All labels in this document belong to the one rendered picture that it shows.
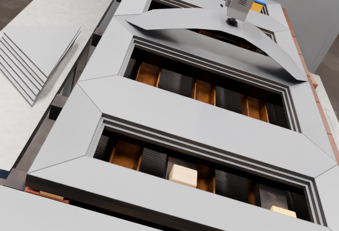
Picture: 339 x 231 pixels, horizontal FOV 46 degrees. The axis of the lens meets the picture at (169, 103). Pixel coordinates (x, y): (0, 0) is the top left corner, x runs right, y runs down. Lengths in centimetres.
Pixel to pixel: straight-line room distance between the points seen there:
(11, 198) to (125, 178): 22
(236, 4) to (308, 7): 101
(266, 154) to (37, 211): 59
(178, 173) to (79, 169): 24
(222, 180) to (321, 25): 126
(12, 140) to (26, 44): 38
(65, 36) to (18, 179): 61
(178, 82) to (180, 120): 73
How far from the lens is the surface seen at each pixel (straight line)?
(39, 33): 137
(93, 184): 82
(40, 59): 124
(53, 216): 77
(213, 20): 140
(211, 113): 112
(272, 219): 93
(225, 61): 141
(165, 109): 106
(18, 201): 78
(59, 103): 111
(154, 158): 136
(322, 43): 243
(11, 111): 111
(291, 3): 230
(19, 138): 103
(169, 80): 176
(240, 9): 136
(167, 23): 138
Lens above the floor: 147
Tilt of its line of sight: 34 degrees down
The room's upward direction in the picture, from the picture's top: 21 degrees clockwise
